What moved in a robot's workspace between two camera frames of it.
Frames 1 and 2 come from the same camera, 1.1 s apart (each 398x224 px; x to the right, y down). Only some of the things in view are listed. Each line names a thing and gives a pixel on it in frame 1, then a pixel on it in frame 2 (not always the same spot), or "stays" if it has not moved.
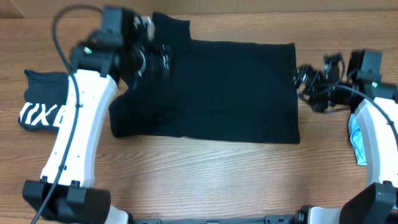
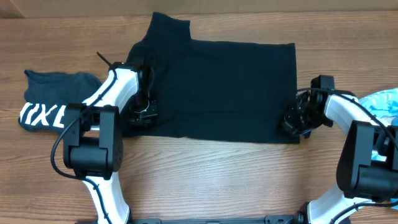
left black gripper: x=155 y=70 → x=132 y=119
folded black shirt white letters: x=45 y=98 stays
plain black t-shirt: x=217 y=91 stays
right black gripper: x=315 y=86 → x=292 y=121
